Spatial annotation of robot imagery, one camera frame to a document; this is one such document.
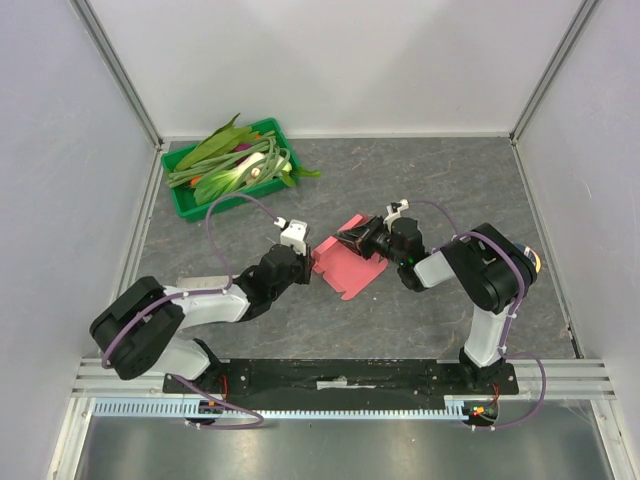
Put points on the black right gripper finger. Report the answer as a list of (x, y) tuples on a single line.
[(357, 241), (364, 230)]

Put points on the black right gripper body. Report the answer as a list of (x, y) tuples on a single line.
[(373, 240)]

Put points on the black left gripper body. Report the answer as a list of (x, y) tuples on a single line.
[(297, 275)]

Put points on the pink paper box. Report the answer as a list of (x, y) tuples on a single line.
[(344, 271)]

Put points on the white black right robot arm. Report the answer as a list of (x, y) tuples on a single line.
[(494, 272)]

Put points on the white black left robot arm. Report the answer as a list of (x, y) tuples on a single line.
[(137, 332)]

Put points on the blue white book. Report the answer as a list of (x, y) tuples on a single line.
[(203, 282)]

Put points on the green long beans bundle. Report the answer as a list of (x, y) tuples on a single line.
[(190, 177)]

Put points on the bok choy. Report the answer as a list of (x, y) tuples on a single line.
[(216, 184)]

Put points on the white radish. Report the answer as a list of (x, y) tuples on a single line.
[(257, 164)]

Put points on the yellow masking tape roll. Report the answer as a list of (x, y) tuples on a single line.
[(531, 254)]

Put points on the green leafy vegetable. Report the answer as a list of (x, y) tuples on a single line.
[(222, 141)]

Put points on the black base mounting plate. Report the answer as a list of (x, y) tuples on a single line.
[(242, 377)]

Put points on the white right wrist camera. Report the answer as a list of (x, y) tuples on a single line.
[(394, 212)]

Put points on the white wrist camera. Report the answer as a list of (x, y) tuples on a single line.
[(394, 212), (293, 234)]

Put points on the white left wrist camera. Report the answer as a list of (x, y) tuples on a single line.
[(293, 234)]

